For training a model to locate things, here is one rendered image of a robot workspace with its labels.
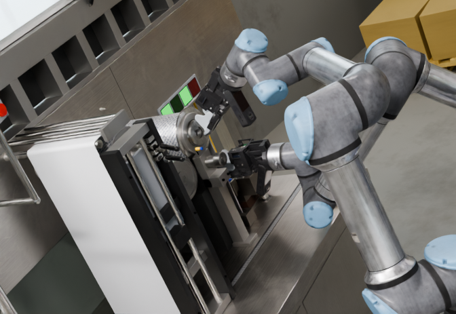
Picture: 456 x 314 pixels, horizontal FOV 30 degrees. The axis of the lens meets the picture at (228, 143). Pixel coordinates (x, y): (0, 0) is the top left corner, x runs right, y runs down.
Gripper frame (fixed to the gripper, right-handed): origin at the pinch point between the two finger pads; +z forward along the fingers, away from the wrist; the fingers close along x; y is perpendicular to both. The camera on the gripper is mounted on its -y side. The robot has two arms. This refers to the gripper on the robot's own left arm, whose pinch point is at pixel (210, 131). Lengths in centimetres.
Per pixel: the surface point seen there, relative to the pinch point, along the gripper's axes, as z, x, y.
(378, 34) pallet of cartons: 113, -276, -18
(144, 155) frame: -12.4, 33.4, 6.0
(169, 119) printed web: 1.8, 3.6, 10.9
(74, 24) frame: 5, -9, 52
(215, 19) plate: 23, -74, 30
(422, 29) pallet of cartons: 95, -279, -37
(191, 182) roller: 9.5, 10.8, -4.2
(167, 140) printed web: 4.9, 7.8, 8.0
